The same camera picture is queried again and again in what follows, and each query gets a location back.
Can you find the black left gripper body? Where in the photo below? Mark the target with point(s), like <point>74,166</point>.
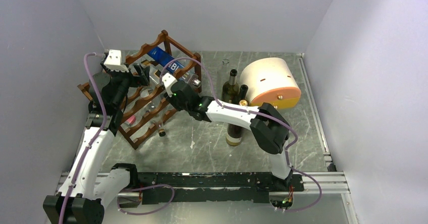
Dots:
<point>127,79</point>

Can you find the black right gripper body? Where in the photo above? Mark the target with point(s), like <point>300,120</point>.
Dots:
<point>181,107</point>

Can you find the blue glass bottle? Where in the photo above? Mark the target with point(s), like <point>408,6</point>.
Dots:
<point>162,58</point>

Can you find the tall clear glass bottle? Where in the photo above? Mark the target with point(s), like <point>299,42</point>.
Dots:
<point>222,76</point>

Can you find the green wine bottle silver neck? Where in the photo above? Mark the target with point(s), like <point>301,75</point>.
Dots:
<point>230,88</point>

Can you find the dark wine bottle black neck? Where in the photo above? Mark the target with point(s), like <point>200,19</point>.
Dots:
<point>241,95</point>

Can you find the amber bottle gold foil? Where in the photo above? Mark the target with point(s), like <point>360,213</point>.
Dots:
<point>234,135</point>

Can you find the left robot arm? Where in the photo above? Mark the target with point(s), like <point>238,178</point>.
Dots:
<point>80,199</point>

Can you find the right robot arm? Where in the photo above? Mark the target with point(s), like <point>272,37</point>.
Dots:
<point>270,130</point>

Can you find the clear bottle silver cap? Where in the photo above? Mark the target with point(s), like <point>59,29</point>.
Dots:
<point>193,80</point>

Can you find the brown wooden wine rack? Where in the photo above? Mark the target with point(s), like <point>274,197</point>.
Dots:
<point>141,102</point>

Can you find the pink eraser block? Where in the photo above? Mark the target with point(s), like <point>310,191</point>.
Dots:
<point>131,120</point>

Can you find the white cylindrical drawer box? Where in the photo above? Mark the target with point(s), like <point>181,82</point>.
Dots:
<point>270,80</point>

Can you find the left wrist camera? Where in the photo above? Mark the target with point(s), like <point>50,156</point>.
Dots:
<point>116,61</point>

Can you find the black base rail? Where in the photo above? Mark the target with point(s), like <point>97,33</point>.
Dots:
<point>156,188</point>

